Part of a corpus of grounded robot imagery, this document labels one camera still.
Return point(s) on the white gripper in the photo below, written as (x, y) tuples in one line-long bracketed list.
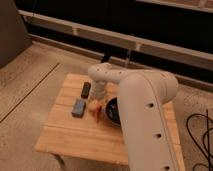
[(98, 90)]

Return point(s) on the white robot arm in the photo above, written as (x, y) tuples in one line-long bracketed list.
[(141, 94)]

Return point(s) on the black rectangular bar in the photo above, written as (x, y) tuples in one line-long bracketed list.
[(86, 90)]

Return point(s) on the dark blue bowl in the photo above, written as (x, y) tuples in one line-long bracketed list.
[(112, 111)]

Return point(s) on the blue sponge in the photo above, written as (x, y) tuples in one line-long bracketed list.
[(78, 108)]

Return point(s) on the wooden table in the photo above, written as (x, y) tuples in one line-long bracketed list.
[(66, 135)]

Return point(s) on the white railing shelf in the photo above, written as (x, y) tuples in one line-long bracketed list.
[(166, 51)]

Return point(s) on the grey cabinet at left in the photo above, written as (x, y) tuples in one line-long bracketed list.
[(14, 38)]

